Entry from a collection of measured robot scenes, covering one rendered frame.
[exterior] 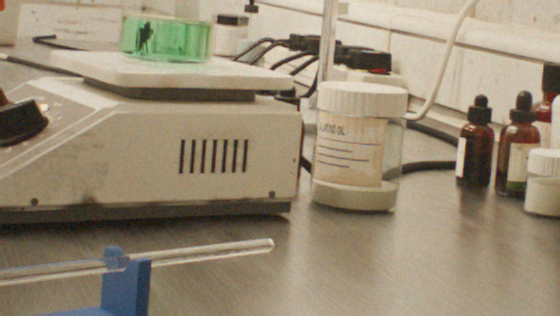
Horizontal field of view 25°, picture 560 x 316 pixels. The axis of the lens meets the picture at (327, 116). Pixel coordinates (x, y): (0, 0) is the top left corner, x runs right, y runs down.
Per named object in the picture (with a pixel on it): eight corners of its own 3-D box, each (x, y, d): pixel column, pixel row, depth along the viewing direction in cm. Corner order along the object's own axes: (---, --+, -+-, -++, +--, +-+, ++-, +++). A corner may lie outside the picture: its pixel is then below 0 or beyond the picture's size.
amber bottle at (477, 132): (495, 184, 97) (504, 94, 96) (483, 188, 94) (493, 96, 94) (461, 179, 98) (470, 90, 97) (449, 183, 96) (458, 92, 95)
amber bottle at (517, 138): (485, 191, 93) (495, 87, 92) (512, 189, 95) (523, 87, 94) (516, 199, 91) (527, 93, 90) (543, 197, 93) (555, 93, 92)
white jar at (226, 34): (249, 55, 202) (252, 16, 201) (242, 58, 196) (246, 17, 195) (212, 52, 203) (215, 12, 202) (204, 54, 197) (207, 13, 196)
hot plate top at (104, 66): (118, 87, 70) (120, 71, 70) (43, 63, 80) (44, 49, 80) (299, 91, 77) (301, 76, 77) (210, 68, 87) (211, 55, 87)
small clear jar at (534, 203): (546, 221, 84) (554, 157, 83) (510, 209, 87) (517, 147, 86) (589, 220, 86) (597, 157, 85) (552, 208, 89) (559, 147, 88)
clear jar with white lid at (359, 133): (324, 192, 87) (334, 79, 86) (407, 204, 85) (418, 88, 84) (295, 205, 81) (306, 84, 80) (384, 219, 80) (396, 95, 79)
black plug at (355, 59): (338, 68, 144) (340, 50, 143) (326, 64, 148) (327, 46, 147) (394, 72, 146) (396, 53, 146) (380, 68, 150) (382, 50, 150)
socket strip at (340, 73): (358, 107, 142) (361, 68, 141) (262, 69, 179) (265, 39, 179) (402, 109, 144) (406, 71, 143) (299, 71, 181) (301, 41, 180)
